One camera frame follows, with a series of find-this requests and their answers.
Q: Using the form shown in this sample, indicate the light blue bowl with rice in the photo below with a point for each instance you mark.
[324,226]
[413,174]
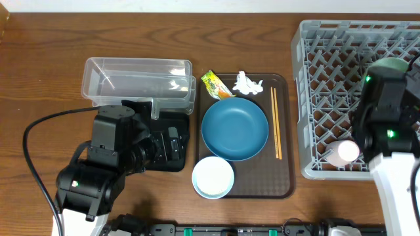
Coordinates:
[213,177]

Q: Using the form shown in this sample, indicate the yellow green snack wrapper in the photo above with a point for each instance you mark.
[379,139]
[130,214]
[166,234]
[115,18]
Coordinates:
[215,87]

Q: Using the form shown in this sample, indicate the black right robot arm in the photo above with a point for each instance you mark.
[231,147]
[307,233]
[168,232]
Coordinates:
[384,133]

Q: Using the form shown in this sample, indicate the black plastic bin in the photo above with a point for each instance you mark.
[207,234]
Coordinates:
[117,129]

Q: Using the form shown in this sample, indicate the mint green bowl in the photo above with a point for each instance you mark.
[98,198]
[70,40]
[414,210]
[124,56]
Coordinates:
[394,63]

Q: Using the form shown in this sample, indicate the pink plastic cup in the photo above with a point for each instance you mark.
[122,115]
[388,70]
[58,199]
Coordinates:
[342,152]

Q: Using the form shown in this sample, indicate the clear plastic bin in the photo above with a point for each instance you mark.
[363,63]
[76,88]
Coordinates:
[110,80]

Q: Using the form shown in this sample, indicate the crumpled white tissue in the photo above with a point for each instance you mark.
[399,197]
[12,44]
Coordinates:
[246,86]

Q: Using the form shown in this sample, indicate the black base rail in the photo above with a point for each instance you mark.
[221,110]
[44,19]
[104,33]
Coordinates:
[229,230]

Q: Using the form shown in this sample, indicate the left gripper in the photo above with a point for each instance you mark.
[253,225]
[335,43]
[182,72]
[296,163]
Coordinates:
[164,155]

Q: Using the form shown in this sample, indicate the wooden chopstick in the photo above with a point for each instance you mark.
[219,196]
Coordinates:
[274,123]
[279,144]

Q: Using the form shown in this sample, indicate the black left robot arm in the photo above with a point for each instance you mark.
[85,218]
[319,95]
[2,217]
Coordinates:
[86,190]

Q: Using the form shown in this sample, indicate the dark blue plate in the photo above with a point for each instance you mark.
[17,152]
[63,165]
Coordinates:
[235,129]

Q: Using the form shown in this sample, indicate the grey dishwasher rack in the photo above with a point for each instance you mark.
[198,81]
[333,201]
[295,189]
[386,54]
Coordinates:
[329,59]

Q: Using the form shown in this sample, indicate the brown plastic serving tray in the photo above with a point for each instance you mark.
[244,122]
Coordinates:
[263,176]

